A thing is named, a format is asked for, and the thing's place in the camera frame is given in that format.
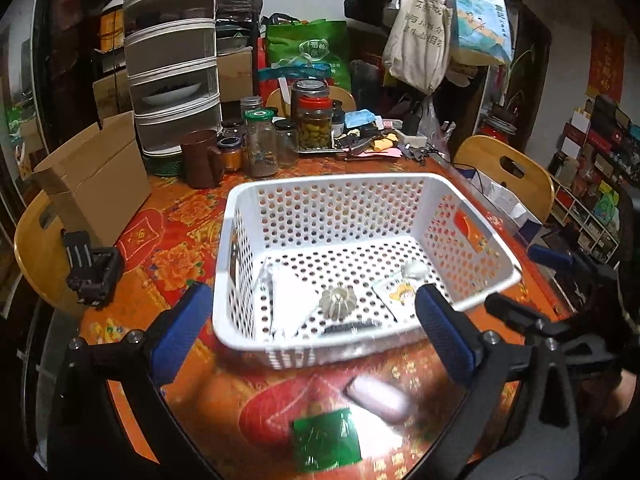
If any pink white towel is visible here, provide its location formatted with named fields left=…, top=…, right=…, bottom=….
left=345, top=375, right=414, bottom=425

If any white ridged soft toy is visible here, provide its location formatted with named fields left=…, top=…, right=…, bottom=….
left=319, top=285, right=358, bottom=321

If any clear plastic bag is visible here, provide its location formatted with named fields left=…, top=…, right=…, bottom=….
left=256, top=260, right=320, bottom=339

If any green plastic snack packet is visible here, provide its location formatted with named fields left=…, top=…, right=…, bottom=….
left=291, top=408, right=362, bottom=472

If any black soft object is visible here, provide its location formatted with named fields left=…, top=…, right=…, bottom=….
left=322, top=320, right=380, bottom=336

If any white blue paper bag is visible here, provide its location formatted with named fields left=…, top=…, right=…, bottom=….
left=456, top=166, right=542, bottom=247

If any right wooden chair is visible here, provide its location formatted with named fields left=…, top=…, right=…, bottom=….
left=454, top=134, right=554, bottom=223

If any wooden chair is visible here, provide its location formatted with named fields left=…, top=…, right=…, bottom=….
left=14, top=192, right=85, bottom=318
left=264, top=84, right=357, bottom=118
left=454, top=134, right=554, bottom=223

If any shelf of boxes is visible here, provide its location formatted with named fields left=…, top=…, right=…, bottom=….
left=548, top=96, right=639, bottom=266

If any white perforated plastic basket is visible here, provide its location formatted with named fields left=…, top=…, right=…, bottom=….
left=212, top=174, right=523, bottom=370

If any left wooden chair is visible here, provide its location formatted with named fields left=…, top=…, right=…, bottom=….
left=14, top=192, right=85, bottom=318

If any brown cardboard box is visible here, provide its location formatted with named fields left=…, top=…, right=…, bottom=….
left=34, top=112, right=151, bottom=247

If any brown ceramic mug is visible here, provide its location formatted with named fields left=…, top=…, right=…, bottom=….
left=180, top=129, right=226, bottom=190

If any small amber jar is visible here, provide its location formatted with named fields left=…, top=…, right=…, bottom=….
left=217, top=136, right=243, bottom=172

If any green lid glass jar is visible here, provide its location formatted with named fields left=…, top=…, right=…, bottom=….
left=245, top=108, right=279, bottom=178

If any small dark lid jar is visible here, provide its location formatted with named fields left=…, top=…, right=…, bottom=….
left=273, top=119, right=298, bottom=167

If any beige canvas tote bag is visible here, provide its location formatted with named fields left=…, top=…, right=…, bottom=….
left=383, top=0, right=452, bottom=96

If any blue illustrated tote bag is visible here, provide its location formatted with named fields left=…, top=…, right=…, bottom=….
left=448, top=0, right=512, bottom=66

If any far wooden chair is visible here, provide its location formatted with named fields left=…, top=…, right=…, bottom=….
left=264, top=84, right=357, bottom=118

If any red lid pickle jar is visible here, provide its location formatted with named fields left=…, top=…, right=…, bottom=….
left=291, top=79, right=333, bottom=152

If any green shopping bag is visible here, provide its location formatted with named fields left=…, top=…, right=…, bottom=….
left=262, top=13, right=352, bottom=91

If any tiered mesh food cover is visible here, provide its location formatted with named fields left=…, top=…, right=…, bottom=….
left=122, top=0, right=222, bottom=156

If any red wall scroll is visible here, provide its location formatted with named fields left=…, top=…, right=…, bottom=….
left=586, top=25, right=626, bottom=104

